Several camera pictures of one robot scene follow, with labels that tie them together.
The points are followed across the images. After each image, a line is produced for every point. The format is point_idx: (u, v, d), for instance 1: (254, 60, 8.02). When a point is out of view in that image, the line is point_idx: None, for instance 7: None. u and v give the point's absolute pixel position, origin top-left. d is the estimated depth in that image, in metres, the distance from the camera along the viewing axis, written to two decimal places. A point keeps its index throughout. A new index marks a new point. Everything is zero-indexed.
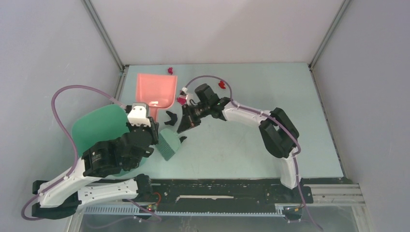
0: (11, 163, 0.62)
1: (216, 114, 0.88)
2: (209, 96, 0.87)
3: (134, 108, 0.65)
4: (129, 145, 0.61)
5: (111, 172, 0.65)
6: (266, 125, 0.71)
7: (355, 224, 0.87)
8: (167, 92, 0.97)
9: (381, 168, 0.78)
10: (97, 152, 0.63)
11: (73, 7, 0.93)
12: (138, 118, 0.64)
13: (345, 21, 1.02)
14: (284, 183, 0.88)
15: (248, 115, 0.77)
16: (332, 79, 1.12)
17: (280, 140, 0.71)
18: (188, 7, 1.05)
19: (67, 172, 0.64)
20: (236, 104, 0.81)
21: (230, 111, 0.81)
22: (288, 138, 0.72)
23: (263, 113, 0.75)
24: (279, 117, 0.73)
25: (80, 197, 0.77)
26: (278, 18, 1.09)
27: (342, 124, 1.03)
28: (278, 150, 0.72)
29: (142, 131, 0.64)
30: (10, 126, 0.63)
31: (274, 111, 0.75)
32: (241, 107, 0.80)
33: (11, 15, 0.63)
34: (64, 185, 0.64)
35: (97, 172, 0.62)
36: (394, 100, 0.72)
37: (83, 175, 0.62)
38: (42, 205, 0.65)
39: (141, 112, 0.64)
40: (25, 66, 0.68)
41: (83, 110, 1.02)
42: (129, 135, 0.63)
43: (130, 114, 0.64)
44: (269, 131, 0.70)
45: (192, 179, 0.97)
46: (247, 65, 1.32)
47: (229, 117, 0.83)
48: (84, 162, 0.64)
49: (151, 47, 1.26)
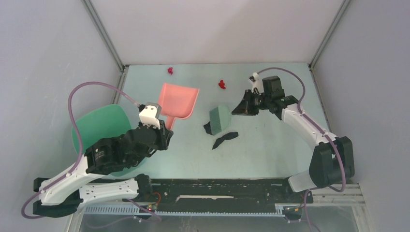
0: (10, 161, 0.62)
1: (274, 109, 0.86)
2: (274, 90, 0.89)
3: (146, 107, 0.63)
4: (134, 142, 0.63)
5: (114, 169, 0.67)
6: (323, 149, 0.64)
7: (355, 224, 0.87)
8: (187, 104, 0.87)
9: (381, 167, 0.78)
10: (101, 149, 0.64)
11: (73, 8, 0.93)
12: (148, 118, 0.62)
13: (344, 22, 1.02)
14: (291, 184, 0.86)
15: (310, 129, 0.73)
16: (332, 79, 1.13)
17: (329, 169, 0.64)
18: (189, 7, 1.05)
19: (69, 169, 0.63)
20: (301, 110, 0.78)
21: (292, 114, 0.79)
22: (337, 171, 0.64)
23: (326, 135, 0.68)
24: (342, 149, 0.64)
25: (82, 195, 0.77)
26: (278, 18, 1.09)
27: (342, 124, 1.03)
28: (318, 175, 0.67)
29: (146, 129, 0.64)
30: (10, 125, 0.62)
31: (340, 140, 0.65)
32: (305, 116, 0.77)
33: (11, 16, 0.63)
34: (66, 182, 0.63)
35: (101, 169, 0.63)
36: (394, 100, 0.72)
37: (86, 172, 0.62)
38: (44, 202, 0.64)
39: (151, 112, 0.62)
40: (26, 67, 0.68)
41: (83, 110, 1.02)
42: (134, 132, 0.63)
43: (141, 111, 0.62)
44: (323, 157, 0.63)
45: (192, 179, 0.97)
46: (247, 65, 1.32)
47: (287, 119, 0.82)
48: (87, 159, 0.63)
49: (151, 46, 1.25)
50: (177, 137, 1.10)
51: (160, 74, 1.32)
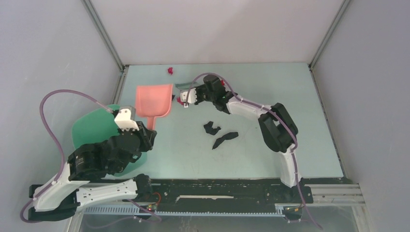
0: (10, 163, 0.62)
1: (221, 107, 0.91)
2: (216, 89, 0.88)
3: (120, 111, 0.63)
4: (117, 148, 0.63)
5: (96, 176, 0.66)
6: (265, 118, 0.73)
7: (355, 224, 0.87)
8: (163, 100, 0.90)
9: (381, 168, 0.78)
10: (81, 156, 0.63)
11: (73, 8, 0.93)
12: (124, 121, 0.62)
13: (345, 22, 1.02)
14: (284, 182, 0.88)
15: (250, 108, 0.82)
16: (332, 79, 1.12)
17: (278, 134, 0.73)
18: (188, 7, 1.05)
19: (54, 177, 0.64)
20: (240, 98, 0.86)
21: (234, 104, 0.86)
22: (286, 134, 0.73)
23: (264, 108, 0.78)
24: (279, 112, 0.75)
25: (79, 199, 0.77)
26: (278, 18, 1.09)
27: (342, 124, 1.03)
28: (276, 145, 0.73)
29: (130, 135, 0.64)
30: (10, 126, 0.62)
31: (275, 107, 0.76)
32: (244, 101, 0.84)
33: (11, 17, 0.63)
34: (52, 190, 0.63)
35: (81, 176, 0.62)
36: (394, 100, 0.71)
37: (69, 179, 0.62)
38: (37, 209, 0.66)
39: (125, 115, 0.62)
40: (26, 68, 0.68)
41: (83, 110, 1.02)
42: (118, 137, 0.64)
43: (116, 117, 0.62)
44: (268, 125, 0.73)
45: (192, 179, 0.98)
46: (247, 65, 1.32)
47: (233, 110, 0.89)
48: (69, 166, 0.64)
49: (150, 46, 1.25)
50: (177, 137, 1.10)
51: (160, 74, 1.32)
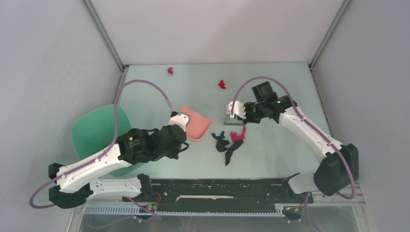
0: (11, 162, 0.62)
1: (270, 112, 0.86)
2: (267, 94, 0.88)
3: (180, 114, 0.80)
4: (171, 137, 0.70)
5: (142, 160, 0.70)
6: (332, 160, 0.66)
7: (355, 224, 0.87)
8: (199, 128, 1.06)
9: (381, 168, 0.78)
10: (135, 138, 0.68)
11: (73, 9, 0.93)
12: (179, 122, 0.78)
13: (344, 22, 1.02)
14: (293, 189, 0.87)
15: (315, 138, 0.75)
16: (332, 79, 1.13)
17: (338, 176, 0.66)
18: (188, 8, 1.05)
19: (98, 155, 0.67)
20: (302, 116, 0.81)
21: (292, 119, 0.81)
22: (346, 177, 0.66)
23: (332, 144, 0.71)
24: (350, 154, 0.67)
25: (93, 187, 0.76)
26: (278, 19, 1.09)
27: (342, 124, 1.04)
28: (330, 186, 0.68)
29: (179, 128, 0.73)
30: (10, 126, 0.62)
31: (346, 148, 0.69)
32: (305, 121, 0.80)
33: (11, 16, 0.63)
34: (94, 167, 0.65)
35: (132, 157, 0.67)
36: (395, 100, 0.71)
37: (118, 158, 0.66)
38: (63, 189, 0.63)
39: (184, 119, 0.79)
40: (25, 67, 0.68)
41: (83, 110, 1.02)
42: (171, 128, 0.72)
43: (176, 117, 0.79)
44: (332, 169, 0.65)
45: (192, 179, 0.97)
46: (247, 65, 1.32)
47: (285, 123, 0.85)
48: (119, 146, 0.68)
49: (150, 46, 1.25)
50: None
51: (160, 74, 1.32)
